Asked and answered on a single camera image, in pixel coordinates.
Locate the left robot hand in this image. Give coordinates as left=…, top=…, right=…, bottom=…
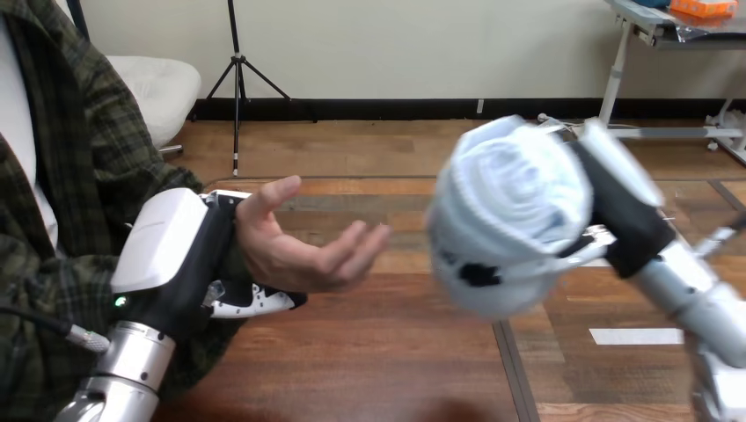
left=110, top=187, right=308, bottom=343

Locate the person's hand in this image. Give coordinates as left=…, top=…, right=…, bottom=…
left=234, top=175, right=392, bottom=295

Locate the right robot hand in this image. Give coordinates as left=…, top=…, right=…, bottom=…
left=457, top=118, right=678, bottom=288

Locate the white towel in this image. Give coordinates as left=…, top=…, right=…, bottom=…
left=424, top=113, right=596, bottom=323

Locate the person's forearm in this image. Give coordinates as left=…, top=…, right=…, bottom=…
left=69, top=165, right=255, bottom=409

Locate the person's body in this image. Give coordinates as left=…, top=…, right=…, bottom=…
left=0, top=0, right=176, bottom=422

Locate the white desk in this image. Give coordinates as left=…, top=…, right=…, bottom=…
left=596, top=0, right=746, bottom=167

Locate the white cushioned chair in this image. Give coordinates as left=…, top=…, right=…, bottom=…
left=106, top=55, right=203, bottom=159

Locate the black tripod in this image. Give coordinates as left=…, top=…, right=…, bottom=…
left=187, top=0, right=319, bottom=178

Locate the orange thing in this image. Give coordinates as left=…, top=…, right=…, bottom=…
left=669, top=0, right=739, bottom=19

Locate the black cable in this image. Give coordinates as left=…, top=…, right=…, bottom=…
left=0, top=305, right=112, bottom=354
left=691, top=210, right=746, bottom=258

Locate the tangle of cables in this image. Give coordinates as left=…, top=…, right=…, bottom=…
left=536, top=112, right=602, bottom=142

